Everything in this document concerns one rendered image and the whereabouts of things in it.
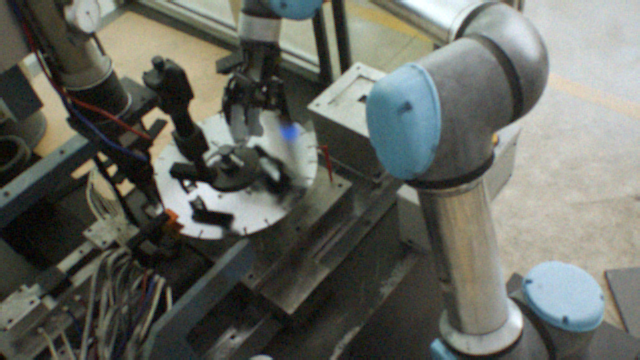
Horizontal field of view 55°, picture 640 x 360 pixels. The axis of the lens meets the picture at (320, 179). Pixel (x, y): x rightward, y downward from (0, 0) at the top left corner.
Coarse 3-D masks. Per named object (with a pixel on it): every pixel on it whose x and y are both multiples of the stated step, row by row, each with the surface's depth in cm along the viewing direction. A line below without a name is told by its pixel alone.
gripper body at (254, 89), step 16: (256, 48) 106; (272, 48) 107; (256, 64) 107; (272, 64) 109; (240, 80) 109; (256, 80) 107; (272, 80) 108; (240, 96) 111; (256, 96) 109; (272, 96) 110
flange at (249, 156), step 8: (232, 144) 122; (216, 152) 121; (240, 152) 120; (248, 152) 119; (256, 152) 119; (208, 160) 120; (240, 160) 116; (248, 160) 118; (256, 160) 118; (216, 168) 117; (224, 168) 115; (232, 168) 115; (240, 168) 117; (248, 168) 117; (256, 168) 116; (224, 176) 116; (232, 176) 116; (240, 176) 115; (248, 176) 115; (216, 184) 115; (224, 184) 115; (232, 184) 115; (240, 184) 114
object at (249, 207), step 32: (224, 128) 126; (288, 128) 124; (160, 160) 123; (288, 160) 118; (160, 192) 117; (192, 192) 116; (224, 192) 115; (256, 192) 114; (288, 192) 113; (192, 224) 111; (224, 224) 110; (256, 224) 109
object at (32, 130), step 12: (24, 72) 150; (0, 120) 145; (12, 120) 151; (24, 120) 155; (36, 120) 160; (0, 132) 150; (12, 132) 152; (24, 132) 155; (36, 132) 159; (36, 144) 159
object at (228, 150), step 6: (246, 138) 117; (216, 144) 116; (228, 144) 115; (234, 144) 116; (240, 144) 116; (222, 150) 114; (228, 150) 114; (234, 150) 115; (216, 156) 114; (222, 156) 114; (228, 156) 114; (234, 156) 114; (210, 162) 113; (216, 162) 114; (222, 162) 116; (228, 162) 115; (234, 162) 113; (240, 162) 112
